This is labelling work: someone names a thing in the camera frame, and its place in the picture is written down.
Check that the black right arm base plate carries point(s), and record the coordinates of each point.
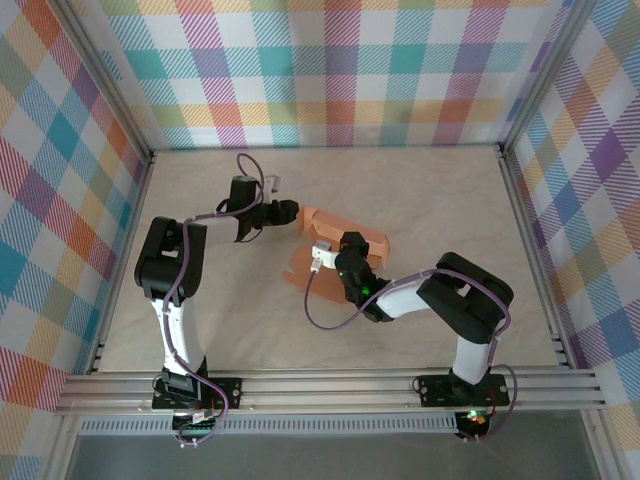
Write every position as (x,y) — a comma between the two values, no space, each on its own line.
(435,390)

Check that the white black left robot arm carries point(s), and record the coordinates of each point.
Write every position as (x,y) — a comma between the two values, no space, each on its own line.
(177,325)

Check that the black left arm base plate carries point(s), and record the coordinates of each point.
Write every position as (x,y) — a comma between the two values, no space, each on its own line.
(230,390)

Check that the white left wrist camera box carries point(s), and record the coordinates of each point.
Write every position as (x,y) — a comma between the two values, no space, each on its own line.
(272,186)

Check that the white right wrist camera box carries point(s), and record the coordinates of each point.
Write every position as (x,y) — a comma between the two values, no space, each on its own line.
(322,252)

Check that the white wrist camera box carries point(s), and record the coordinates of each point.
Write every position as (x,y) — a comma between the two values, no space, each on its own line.
(272,186)
(322,252)

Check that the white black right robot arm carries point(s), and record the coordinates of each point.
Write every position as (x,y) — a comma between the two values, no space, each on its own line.
(470,360)

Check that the wide aluminium extrusion base rail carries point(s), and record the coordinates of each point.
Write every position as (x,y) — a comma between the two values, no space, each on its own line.
(325,390)

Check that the thin aluminium table rail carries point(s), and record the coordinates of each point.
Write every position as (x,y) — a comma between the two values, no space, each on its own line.
(535,265)
(122,265)

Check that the aluminium frame post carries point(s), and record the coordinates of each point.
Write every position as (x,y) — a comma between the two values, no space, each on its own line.
(545,75)
(107,85)

